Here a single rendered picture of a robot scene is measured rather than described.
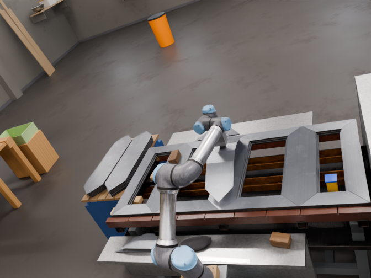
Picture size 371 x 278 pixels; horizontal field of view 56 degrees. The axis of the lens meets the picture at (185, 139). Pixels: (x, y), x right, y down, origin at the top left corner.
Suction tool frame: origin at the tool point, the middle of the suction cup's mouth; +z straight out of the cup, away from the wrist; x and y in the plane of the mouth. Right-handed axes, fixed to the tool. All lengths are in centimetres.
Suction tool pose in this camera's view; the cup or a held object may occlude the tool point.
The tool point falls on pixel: (223, 149)
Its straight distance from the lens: 223.9
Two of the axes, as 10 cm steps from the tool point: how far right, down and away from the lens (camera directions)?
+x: -2.9, 5.9, -7.5
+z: 3.5, 8.0, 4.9
